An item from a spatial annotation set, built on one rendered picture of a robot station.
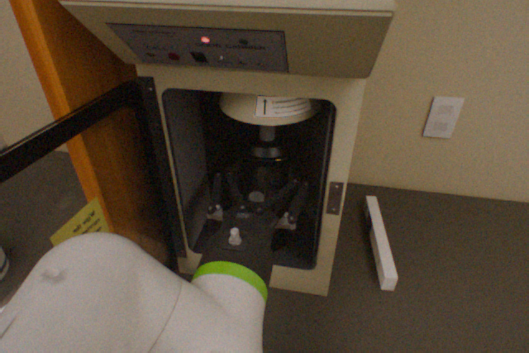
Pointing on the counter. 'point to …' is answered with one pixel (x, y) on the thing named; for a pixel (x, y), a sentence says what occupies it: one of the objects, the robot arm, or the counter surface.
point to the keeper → (334, 197)
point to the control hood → (254, 20)
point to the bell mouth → (268, 108)
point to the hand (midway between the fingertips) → (266, 166)
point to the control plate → (256, 37)
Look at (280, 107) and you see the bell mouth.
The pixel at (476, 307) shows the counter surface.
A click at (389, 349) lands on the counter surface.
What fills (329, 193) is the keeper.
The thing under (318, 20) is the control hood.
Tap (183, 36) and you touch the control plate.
